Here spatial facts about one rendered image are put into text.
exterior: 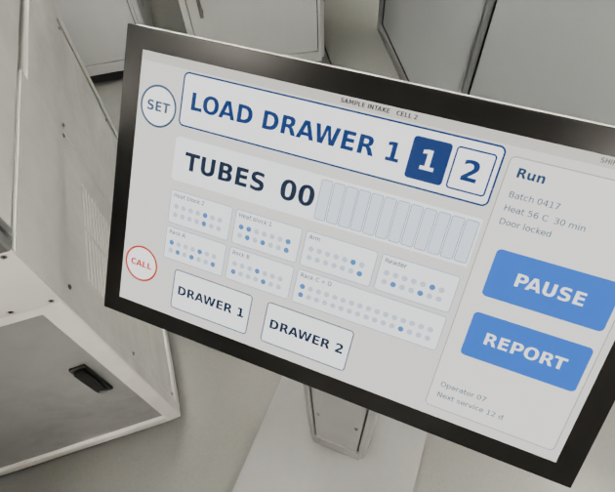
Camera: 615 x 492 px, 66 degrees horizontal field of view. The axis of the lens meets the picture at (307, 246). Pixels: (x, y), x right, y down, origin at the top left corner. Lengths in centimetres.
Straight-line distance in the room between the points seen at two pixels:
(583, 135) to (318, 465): 117
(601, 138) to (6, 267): 71
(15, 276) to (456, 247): 60
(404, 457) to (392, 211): 109
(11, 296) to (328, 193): 54
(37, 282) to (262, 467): 87
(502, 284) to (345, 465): 106
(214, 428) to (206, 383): 14
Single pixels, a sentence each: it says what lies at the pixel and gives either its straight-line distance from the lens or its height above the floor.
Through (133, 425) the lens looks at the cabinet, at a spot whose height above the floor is 9.
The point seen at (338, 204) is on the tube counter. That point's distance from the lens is 44.
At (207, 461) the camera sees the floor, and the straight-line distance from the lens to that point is 151.
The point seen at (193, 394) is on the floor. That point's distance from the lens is 157.
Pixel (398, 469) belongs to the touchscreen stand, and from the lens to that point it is 145.
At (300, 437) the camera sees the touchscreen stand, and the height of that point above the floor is 4.
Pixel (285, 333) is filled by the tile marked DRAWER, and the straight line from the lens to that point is 49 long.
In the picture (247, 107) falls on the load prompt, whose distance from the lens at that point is 46.
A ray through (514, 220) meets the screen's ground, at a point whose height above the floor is 113.
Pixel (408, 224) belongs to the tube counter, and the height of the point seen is 111.
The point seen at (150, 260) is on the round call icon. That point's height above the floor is 102.
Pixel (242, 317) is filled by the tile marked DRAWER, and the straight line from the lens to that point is 51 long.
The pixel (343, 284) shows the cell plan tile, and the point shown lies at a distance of 45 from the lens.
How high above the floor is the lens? 145
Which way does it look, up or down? 56 degrees down
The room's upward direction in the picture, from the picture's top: 4 degrees counter-clockwise
